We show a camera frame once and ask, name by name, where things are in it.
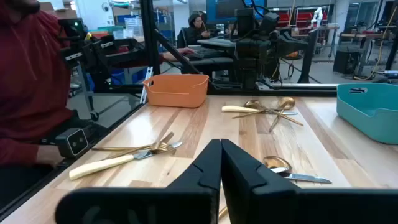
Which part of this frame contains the white perforated strip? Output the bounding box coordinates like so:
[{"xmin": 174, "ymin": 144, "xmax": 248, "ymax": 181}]
[{"xmin": 139, "ymin": 66, "xmax": 154, "ymax": 105}]

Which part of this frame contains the orange plastic bin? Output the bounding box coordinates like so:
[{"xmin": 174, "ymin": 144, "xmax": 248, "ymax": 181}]
[{"xmin": 142, "ymin": 73, "xmax": 210, "ymax": 109}]

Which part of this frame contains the yellow cable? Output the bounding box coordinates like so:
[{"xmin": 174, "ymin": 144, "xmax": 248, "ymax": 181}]
[{"xmin": 354, "ymin": 6, "xmax": 398, "ymax": 82}]

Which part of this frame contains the person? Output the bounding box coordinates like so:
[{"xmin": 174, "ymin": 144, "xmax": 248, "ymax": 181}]
[
  {"xmin": 177, "ymin": 12, "xmax": 212, "ymax": 47},
  {"xmin": 0, "ymin": 0, "xmax": 165, "ymax": 170}
]

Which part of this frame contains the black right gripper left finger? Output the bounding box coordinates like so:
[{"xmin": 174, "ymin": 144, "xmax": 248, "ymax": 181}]
[{"xmin": 55, "ymin": 139, "xmax": 222, "ymax": 224}]

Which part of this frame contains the small black depth camera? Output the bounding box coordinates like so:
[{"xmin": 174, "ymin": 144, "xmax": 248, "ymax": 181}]
[{"xmin": 55, "ymin": 127, "xmax": 90, "ymax": 159}]

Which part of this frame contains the blue storage crate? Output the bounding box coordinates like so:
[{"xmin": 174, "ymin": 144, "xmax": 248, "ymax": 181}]
[{"xmin": 110, "ymin": 68, "xmax": 147, "ymax": 85}]

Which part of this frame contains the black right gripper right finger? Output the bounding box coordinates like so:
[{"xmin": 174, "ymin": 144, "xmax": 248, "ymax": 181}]
[{"xmin": 221, "ymin": 139, "xmax": 398, "ymax": 224}]

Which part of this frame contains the person's hand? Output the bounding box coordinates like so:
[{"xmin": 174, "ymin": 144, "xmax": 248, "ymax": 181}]
[
  {"xmin": 161, "ymin": 47, "xmax": 196, "ymax": 62},
  {"xmin": 35, "ymin": 144, "xmax": 65, "ymax": 168}
]

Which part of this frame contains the teal plastic bin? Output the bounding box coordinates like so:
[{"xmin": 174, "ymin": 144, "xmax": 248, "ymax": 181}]
[{"xmin": 336, "ymin": 82, "xmax": 398, "ymax": 145}]

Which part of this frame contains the wooden workbench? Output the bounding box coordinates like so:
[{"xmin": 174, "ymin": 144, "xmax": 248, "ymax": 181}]
[{"xmin": 337, "ymin": 24, "xmax": 398, "ymax": 78}]

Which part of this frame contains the black desk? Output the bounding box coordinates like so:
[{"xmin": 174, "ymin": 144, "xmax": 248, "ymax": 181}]
[{"xmin": 180, "ymin": 37, "xmax": 239, "ymax": 75}]

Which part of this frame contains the black equipment box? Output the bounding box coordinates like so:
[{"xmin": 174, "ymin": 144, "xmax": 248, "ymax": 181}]
[{"xmin": 333, "ymin": 49, "xmax": 361, "ymax": 75}]

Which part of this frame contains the red storage rack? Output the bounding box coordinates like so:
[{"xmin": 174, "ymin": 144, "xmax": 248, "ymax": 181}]
[{"xmin": 276, "ymin": 12, "xmax": 315, "ymax": 29}]

